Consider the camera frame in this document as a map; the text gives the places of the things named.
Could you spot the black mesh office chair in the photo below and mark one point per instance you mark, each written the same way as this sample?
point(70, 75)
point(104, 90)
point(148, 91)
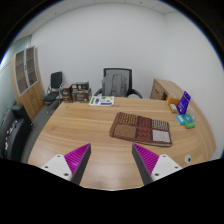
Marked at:
point(116, 70)

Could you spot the green purple printed paper sheet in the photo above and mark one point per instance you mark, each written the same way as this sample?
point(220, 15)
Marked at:
point(101, 100)

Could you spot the green packet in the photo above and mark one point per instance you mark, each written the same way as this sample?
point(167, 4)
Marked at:
point(190, 125)

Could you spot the small black visitor chair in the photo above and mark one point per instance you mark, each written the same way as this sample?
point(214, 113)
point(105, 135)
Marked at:
point(56, 80)

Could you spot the small white round disc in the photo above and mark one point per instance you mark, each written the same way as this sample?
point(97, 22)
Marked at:
point(188, 159)

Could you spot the orange box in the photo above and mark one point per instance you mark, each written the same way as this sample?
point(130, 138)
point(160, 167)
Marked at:
point(172, 100)

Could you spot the wooden cabinet with glass doors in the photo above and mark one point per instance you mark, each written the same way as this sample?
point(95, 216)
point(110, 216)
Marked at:
point(30, 96)

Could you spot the purple standing card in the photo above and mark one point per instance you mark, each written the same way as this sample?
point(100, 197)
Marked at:
point(183, 102)

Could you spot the small yellow box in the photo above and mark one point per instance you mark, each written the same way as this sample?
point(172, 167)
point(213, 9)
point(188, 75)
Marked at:
point(173, 108)

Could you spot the wooden side desk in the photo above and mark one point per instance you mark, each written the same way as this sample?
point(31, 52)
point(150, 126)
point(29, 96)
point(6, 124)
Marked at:
point(160, 87)

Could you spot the grey backpack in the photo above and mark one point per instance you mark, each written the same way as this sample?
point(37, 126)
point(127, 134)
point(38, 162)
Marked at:
point(114, 85)

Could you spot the brown patchwork patterned towel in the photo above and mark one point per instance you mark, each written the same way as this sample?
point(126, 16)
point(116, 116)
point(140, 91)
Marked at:
point(140, 130)

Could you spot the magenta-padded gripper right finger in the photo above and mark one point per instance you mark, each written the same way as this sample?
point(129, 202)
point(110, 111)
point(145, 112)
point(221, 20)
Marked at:
point(163, 166)

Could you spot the blue packet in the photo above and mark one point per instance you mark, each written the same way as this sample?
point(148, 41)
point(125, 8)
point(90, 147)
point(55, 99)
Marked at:
point(180, 120)

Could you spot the teal packet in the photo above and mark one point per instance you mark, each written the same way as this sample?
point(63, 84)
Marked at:
point(187, 117)

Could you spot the black leather armchair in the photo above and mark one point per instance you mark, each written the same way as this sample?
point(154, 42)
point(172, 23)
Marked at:
point(13, 133)

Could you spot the black printed cardboard box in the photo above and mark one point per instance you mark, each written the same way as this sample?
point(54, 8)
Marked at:
point(80, 86)

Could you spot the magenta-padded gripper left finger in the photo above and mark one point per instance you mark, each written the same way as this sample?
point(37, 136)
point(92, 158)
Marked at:
point(59, 166)

